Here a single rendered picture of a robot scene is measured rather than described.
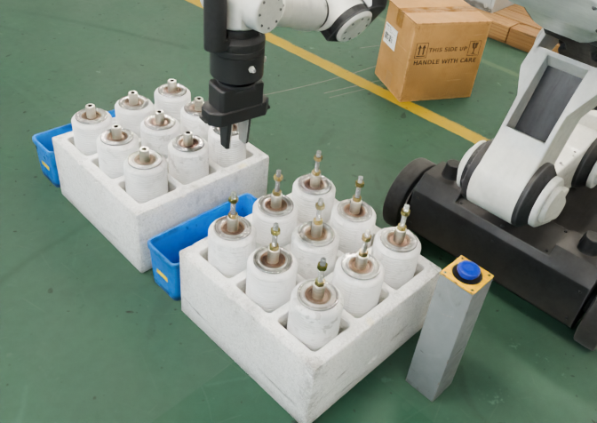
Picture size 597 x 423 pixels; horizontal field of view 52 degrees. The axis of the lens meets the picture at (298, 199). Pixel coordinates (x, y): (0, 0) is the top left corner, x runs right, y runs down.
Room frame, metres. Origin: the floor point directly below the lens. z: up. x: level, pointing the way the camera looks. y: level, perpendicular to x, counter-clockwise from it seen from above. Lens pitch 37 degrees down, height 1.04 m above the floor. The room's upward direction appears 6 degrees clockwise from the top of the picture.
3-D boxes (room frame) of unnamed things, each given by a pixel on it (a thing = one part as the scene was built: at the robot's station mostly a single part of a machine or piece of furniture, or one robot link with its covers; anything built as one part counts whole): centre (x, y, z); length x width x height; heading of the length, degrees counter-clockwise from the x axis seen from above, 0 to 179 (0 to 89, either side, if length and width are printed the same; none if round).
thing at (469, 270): (0.80, -0.31, 0.32); 0.04 x 0.04 x 0.02
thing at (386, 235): (0.94, -0.21, 0.25); 0.08 x 0.08 x 0.01
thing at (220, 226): (0.92, 0.12, 0.25); 0.08 x 0.08 x 0.01
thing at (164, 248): (1.07, 0.19, 0.06); 0.30 x 0.11 x 0.12; 138
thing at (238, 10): (0.90, 0.12, 0.69); 0.11 x 0.11 x 0.11; 56
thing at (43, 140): (1.43, 0.59, 0.06); 0.30 x 0.11 x 0.12; 138
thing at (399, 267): (0.94, -0.21, 0.16); 0.10 x 0.10 x 0.18
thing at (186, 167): (1.21, 0.27, 0.16); 0.10 x 0.10 x 0.18
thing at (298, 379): (0.93, -0.04, 0.09); 0.39 x 0.39 x 0.18; 49
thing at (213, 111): (0.92, 0.12, 0.57); 0.13 x 0.10 x 0.12; 131
